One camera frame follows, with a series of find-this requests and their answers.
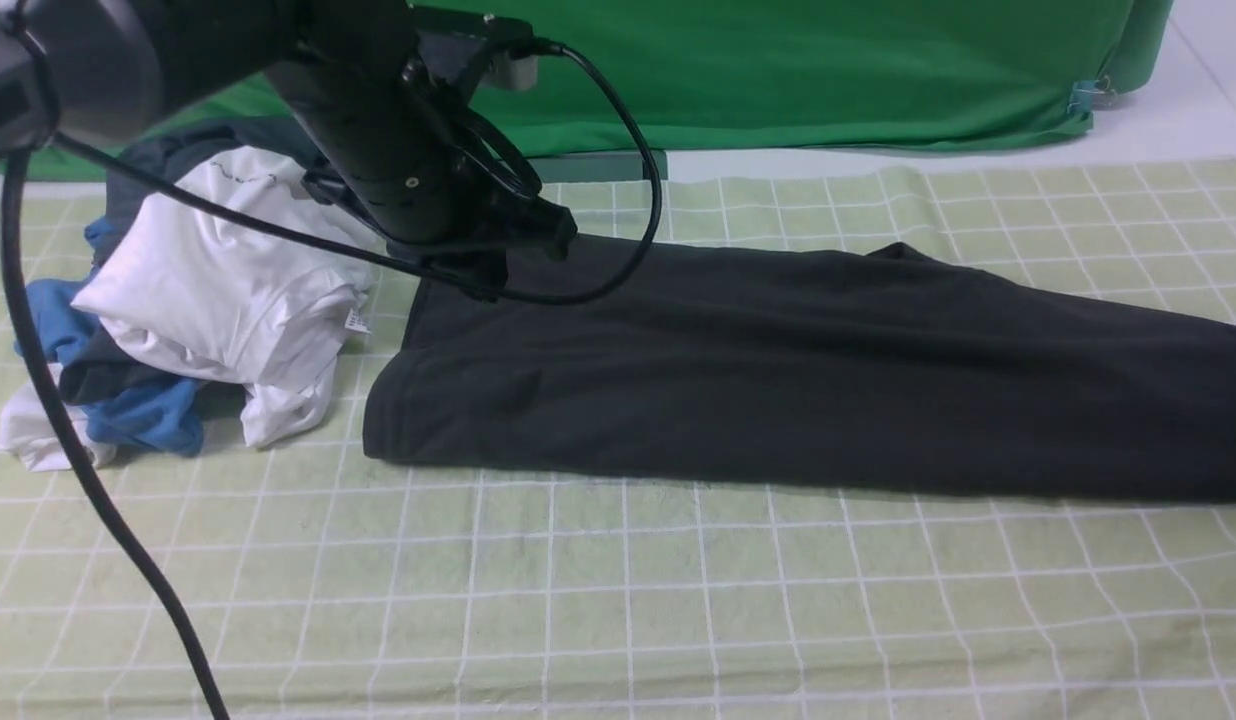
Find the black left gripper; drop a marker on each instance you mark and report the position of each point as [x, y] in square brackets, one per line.
[410, 150]

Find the dark gray long-sleeve shirt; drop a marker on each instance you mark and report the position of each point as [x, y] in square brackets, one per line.
[889, 371]

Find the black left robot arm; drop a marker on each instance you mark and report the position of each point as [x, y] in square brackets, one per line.
[104, 72]

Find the white shirt in pile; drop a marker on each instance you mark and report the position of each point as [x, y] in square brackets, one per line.
[214, 301]

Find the green base bar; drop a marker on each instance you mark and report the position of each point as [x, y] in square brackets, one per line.
[591, 167]

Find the green backdrop cloth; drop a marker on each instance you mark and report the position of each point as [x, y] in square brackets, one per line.
[709, 75]

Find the blue garment in pile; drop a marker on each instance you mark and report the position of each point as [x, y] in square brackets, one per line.
[161, 419]

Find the green checkered tablecloth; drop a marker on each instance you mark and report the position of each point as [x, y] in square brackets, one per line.
[327, 586]

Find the dark gray garment in pile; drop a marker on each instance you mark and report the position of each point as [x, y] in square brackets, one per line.
[101, 371]

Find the metal binder clip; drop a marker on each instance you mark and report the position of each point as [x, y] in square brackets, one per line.
[1091, 95]

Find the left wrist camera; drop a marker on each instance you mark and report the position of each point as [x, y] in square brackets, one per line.
[469, 49]

